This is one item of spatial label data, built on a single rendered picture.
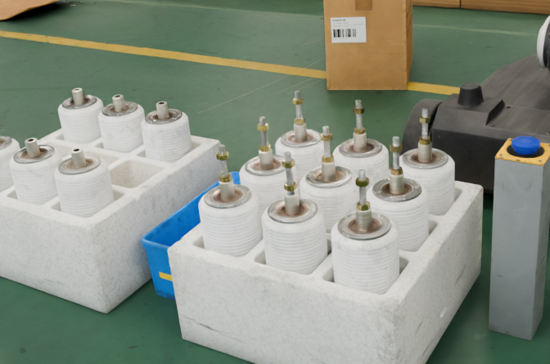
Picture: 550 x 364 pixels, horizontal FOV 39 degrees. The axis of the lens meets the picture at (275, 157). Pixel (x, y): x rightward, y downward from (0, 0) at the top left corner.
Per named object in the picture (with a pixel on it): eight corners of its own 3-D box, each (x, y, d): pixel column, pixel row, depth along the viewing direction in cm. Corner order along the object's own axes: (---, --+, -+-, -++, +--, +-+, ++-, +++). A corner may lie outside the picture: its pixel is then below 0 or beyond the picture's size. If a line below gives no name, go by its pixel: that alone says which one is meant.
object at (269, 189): (258, 276, 133) (247, 183, 125) (243, 249, 141) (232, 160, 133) (310, 263, 135) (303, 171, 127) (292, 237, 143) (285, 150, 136)
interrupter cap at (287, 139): (273, 146, 138) (272, 143, 138) (290, 130, 144) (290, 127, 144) (313, 151, 135) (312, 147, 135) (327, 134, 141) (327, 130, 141)
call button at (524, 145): (515, 146, 116) (516, 133, 115) (543, 150, 114) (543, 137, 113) (507, 156, 113) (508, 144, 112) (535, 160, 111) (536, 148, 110)
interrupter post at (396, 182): (396, 197, 117) (395, 177, 116) (385, 191, 119) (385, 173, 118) (407, 192, 118) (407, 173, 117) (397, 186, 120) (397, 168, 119)
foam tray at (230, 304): (295, 229, 160) (288, 150, 152) (480, 272, 140) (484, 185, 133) (181, 339, 130) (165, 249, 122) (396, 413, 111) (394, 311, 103)
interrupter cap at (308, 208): (295, 231, 111) (294, 226, 111) (257, 216, 116) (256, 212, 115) (328, 209, 116) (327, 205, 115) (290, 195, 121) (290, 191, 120)
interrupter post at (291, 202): (293, 217, 114) (291, 199, 113) (281, 213, 116) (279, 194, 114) (304, 211, 116) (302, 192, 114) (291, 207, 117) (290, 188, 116)
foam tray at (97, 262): (99, 183, 187) (85, 115, 180) (230, 215, 167) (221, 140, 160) (-33, 265, 158) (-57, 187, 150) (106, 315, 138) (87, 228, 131)
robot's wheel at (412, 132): (435, 165, 181) (435, 85, 172) (456, 168, 178) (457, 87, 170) (399, 203, 166) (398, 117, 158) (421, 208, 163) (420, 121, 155)
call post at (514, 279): (500, 306, 131) (508, 139, 118) (543, 316, 127) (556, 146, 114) (487, 330, 125) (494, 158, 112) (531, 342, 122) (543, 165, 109)
